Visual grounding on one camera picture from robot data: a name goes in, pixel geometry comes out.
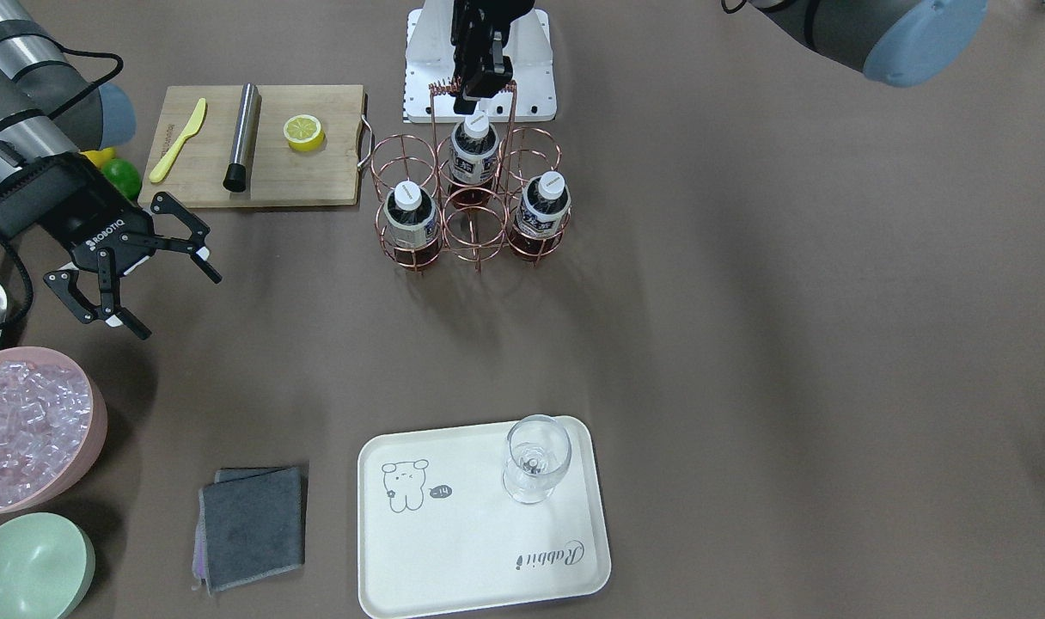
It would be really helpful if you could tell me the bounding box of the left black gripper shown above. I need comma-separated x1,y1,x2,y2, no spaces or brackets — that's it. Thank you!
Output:
450,1,535,116

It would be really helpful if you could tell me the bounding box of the green bowl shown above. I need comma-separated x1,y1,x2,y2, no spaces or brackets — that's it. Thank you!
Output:
0,512,95,618

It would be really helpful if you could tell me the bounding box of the yellow plastic knife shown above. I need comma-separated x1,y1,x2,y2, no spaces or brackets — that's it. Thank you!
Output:
148,97,208,184

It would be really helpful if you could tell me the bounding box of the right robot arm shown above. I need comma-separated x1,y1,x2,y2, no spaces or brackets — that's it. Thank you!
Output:
0,1,222,340

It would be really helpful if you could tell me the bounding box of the tea bottle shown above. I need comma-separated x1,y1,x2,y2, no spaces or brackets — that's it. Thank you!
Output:
449,111,500,207
384,181,443,270
508,171,571,262

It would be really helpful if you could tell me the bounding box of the green lime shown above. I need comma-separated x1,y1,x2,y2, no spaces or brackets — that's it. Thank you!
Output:
100,158,143,200

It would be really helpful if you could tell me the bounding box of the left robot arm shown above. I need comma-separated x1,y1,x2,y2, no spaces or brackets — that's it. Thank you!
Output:
450,1,986,116

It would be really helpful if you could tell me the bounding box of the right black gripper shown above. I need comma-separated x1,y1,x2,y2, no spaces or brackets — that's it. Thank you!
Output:
0,153,223,340

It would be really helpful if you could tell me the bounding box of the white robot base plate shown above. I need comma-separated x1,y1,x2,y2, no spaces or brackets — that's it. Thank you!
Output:
402,1,558,123

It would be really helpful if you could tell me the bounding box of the copper wire bottle basket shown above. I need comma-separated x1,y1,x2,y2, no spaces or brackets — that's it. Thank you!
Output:
362,119,573,272

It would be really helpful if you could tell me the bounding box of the half lemon slice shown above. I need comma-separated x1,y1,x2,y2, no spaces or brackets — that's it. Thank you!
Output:
283,114,326,152

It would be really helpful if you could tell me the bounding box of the clear wine glass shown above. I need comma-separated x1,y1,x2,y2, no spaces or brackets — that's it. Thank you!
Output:
502,414,574,505

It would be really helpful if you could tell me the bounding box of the pink bowl of ice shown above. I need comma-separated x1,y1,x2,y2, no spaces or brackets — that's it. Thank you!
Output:
0,347,107,514

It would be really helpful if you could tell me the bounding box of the cream rabbit tray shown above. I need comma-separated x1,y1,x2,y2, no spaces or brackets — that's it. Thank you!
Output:
357,415,612,618

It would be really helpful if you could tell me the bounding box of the wooden cutting board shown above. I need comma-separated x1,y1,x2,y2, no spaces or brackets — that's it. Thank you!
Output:
140,85,366,211

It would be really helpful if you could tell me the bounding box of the yellow lemon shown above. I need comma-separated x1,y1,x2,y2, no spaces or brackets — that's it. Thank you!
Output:
80,146,117,171

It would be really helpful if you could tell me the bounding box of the steel cylinder muddler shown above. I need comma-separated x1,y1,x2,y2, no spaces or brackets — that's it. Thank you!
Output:
223,83,262,193

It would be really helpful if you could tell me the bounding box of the grey folded cloth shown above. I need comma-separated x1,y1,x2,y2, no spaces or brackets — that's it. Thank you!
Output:
192,466,307,595

